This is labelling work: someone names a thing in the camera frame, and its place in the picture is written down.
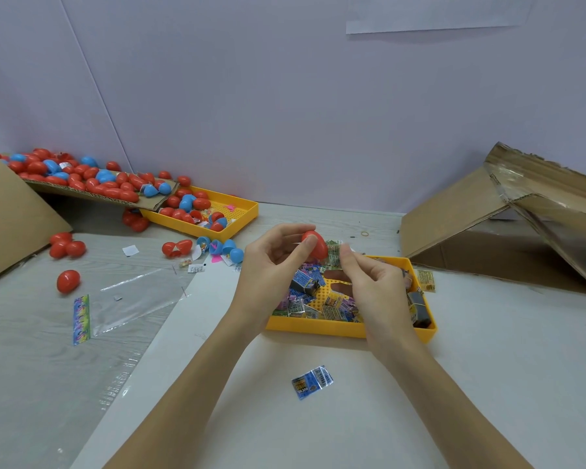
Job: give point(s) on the person's left hand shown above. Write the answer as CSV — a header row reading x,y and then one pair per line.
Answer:
x,y
264,283

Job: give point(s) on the tall brown cardboard box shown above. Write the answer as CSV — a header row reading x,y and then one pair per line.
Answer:
x,y
5,224

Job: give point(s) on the single red plastic egg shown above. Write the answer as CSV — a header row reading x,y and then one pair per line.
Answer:
x,y
314,247

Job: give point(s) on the small white paper scrap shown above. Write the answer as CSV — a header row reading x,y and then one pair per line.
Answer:
x,y
130,250

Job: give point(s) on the torn flattened cardboard box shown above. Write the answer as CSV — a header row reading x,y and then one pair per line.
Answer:
x,y
449,205

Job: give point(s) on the person's left forearm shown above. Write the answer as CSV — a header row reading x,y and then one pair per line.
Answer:
x,y
176,405

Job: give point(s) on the pile of plastic eggs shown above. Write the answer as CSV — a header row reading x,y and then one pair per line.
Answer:
x,y
117,180

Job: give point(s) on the white paper sign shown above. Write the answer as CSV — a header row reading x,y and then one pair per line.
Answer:
x,y
439,12

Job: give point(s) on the person's right forearm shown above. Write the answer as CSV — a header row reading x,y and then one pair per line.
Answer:
x,y
454,410

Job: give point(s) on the yellow tray under eggs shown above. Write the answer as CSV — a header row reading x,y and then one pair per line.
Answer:
x,y
239,215

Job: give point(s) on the blue packet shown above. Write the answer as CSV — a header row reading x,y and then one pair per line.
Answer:
x,y
312,382

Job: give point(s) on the yellow label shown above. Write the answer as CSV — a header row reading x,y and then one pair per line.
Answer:
x,y
426,279

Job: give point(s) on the clear bag with coloured label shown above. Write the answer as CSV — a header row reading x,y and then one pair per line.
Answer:
x,y
132,303

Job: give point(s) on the person's right hand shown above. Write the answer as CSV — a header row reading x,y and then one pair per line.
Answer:
x,y
381,298

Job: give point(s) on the brown cardboard sheet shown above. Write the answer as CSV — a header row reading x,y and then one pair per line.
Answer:
x,y
78,190

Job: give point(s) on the yellow plastic tray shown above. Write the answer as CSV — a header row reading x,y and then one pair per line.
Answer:
x,y
312,329

